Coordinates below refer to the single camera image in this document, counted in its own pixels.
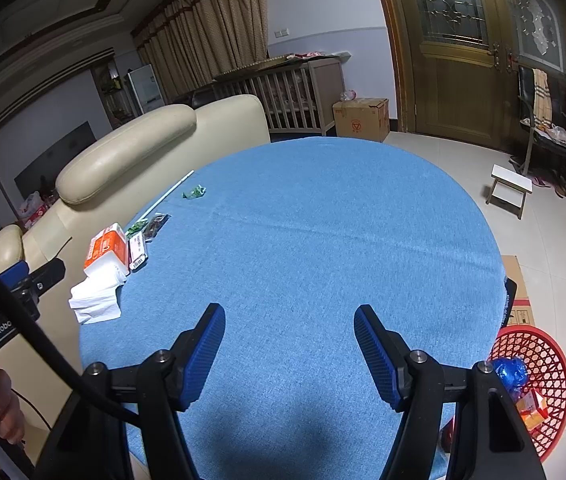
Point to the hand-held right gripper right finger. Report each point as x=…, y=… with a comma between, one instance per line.
x=375, y=355

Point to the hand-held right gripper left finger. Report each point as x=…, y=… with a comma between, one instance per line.
x=208, y=350

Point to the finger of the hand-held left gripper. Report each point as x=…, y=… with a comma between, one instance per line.
x=48, y=272
x=13, y=274

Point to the red plastic basket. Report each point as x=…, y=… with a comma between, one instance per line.
x=553, y=360

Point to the person's left hand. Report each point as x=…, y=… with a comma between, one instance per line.
x=5, y=405

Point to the stack of white tissues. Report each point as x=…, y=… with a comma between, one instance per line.
x=95, y=300

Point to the orange white tissue packet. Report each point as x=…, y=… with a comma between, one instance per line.
x=105, y=250

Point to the red white plastic bag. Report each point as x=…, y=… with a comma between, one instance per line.
x=32, y=207

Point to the small white packet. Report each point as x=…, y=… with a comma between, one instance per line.
x=137, y=252

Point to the black television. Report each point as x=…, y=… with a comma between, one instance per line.
x=58, y=157

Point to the dark green wrapper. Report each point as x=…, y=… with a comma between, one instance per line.
x=155, y=222

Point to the thin white stick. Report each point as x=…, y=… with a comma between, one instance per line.
x=168, y=192

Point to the beige leather sofa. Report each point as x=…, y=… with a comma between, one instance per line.
x=128, y=145

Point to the green candy wrapper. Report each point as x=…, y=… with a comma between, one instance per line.
x=194, y=192

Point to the flat cardboard sheet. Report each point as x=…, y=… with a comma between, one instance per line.
x=520, y=285

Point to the white appliance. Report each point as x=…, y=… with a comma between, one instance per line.
x=147, y=87

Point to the small white stool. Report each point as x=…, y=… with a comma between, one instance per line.
x=512, y=177

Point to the brown cardboard box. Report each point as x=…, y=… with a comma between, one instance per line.
x=360, y=120

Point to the small pink plastic bag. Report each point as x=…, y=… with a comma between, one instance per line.
x=348, y=95

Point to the wooden baby crib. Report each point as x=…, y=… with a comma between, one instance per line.
x=288, y=95

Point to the wooden double door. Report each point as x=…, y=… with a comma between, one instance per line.
x=458, y=90

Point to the clear plastic bag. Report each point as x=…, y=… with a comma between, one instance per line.
x=560, y=135

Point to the beige curtains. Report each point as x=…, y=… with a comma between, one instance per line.
x=213, y=25

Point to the plaid scarf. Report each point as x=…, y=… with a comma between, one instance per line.
x=541, y=100

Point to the metal frame chair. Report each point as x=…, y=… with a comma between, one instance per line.
x=528, y=85

